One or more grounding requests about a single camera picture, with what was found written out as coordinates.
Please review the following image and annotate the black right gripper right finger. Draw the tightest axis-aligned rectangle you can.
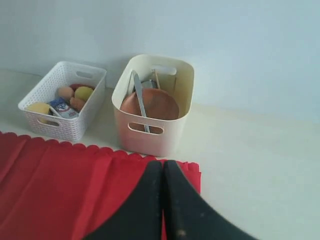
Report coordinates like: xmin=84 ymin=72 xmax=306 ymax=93
xmin=163 ymin=160 xmax=255 ymax=240

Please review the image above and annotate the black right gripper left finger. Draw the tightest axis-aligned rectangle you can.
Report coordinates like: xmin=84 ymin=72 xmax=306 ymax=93
xmin=85 ymin=161 xmax=163 ymax=240

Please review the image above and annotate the red scalloped cloth mat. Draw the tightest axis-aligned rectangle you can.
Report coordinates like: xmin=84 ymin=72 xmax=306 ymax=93
xmin=0 ymin=131 xmax=202 ymax=240

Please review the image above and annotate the brown wooden plate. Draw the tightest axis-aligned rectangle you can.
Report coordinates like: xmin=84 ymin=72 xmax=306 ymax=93
xmin=120 ymin=88 xmax=179 ymax=121

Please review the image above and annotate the fried chicken piece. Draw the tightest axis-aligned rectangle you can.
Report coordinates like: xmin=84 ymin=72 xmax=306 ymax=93
xmin=69 ymin=97 xmax=86 ymax=113

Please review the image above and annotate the blue white milk carton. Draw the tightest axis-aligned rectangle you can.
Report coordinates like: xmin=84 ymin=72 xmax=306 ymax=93
xmin=49 ymin=97 xmax=79 ymax=119

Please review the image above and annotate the yellow lemon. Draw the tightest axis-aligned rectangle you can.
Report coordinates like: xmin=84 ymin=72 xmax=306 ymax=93
xmin=74 ymin=86 xmax=94 ymax=102

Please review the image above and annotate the silver table knife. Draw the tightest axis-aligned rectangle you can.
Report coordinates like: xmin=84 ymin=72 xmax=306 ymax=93
xmin=132 ymin=70 xmax=147 ymax=118

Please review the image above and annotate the wooden chopstick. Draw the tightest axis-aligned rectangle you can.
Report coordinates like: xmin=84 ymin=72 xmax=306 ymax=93
xmin=153 ymin=69 xmax=161 ymax=89

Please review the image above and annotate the brown egg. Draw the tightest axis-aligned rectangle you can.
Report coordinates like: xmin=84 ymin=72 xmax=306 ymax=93
xmin=57 ymin=86 xmax=75 ymax=101

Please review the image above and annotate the red sausage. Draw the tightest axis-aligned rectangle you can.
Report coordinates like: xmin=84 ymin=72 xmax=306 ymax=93
xmin=69 ymin=83 xmax=95 ymax=91

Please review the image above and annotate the yellow cheese wedge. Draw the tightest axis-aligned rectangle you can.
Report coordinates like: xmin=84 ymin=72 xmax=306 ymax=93
xmin=25 ymin=102 xmax=51 ymax=115

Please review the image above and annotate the stainless steel cup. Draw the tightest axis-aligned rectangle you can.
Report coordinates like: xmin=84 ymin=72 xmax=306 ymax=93
xmin=141 ymin=79 xmax=158 ymax=89

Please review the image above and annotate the cream plastic bin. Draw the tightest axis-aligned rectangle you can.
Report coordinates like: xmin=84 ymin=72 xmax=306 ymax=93
xmin=111 ymin=54 xmax=195 ymax=157

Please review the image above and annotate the white perforated plastic basket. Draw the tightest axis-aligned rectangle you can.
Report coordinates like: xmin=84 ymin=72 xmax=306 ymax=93
xmin=18 ymin=61 xmax=107 ymax=142

